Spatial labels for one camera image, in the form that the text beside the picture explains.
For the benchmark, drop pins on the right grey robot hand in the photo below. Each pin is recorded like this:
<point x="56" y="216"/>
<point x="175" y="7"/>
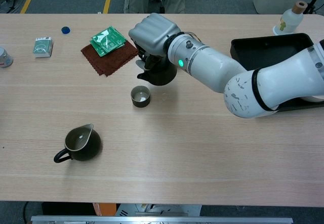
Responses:
<point x="154" y="32"/>

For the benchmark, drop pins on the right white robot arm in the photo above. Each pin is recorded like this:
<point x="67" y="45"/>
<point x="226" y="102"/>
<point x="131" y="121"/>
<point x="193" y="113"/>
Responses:
<point x="253" y="82"/>

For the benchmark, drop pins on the green tea packet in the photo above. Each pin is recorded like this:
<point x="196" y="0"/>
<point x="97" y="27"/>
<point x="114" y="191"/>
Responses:
<point x="102" y="53"/>
<point x="108" y="38"/>

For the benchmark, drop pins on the brown cloth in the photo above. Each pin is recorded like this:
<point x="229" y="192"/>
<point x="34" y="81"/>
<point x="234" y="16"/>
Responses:
<point x="114" y="62"/>

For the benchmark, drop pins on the dark cylindrical teacup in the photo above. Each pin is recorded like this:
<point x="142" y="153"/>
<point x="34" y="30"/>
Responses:
<point x="140" y="102"/>

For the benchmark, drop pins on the blue bottle cap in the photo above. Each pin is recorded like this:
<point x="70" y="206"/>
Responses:
<point x="65" y="30"/>

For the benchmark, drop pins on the small green white packet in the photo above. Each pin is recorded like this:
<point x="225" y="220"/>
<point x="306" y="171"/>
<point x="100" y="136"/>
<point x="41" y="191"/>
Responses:
<point x="42" y="48"/>

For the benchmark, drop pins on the black plastic tray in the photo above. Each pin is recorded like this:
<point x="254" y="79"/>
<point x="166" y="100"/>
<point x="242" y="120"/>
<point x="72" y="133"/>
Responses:
<point x="265" y="52"/>

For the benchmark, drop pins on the frosted bottle with wooden cap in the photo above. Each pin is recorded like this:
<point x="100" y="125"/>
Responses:
<point x="291" y="20"/>

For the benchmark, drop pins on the silver metal can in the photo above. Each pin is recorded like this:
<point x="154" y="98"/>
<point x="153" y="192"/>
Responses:
<point x="5" y="58"/>

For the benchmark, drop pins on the large grey bowl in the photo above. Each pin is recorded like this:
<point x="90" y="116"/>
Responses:
<point x="316" y="99"/>

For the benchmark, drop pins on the white equipment under table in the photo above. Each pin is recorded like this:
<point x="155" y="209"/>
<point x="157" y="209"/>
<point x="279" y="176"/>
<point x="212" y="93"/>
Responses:
<point x="157" y="210"/>

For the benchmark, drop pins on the orange object under table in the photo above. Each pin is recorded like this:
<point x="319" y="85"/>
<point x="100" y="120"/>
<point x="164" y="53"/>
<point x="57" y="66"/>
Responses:
<point x="103" y="208"/>

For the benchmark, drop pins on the aluminium rail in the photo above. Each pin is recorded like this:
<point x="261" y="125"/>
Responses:
<point x="162" y="220"/>

